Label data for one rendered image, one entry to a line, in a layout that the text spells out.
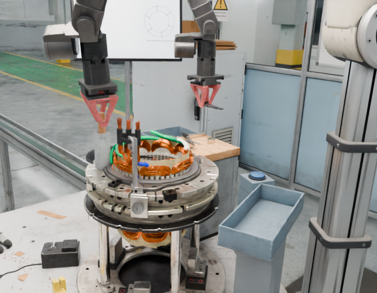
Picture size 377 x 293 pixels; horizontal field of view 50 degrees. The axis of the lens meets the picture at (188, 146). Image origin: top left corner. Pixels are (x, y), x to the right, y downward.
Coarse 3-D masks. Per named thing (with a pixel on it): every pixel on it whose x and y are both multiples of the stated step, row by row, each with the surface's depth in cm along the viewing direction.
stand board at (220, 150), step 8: (208, 136) 136; (200, 144) 127; (208, 144) 128; (216, 144) 128; (224, 144) 128; (200, 152) 120; (208, 152) 120; (216, 152) 120; (224, 152) 122; (232, 152) 124
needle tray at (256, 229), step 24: (264, 192) 99; (288, 192) 96; (240, 216) 88; (264, 216) 91; (288, 216) 83; (240, 240) 77; (264, 240) 74; (240, 264) 87; (264, 264) 84; (240, 288) 89; (264, 288) 86
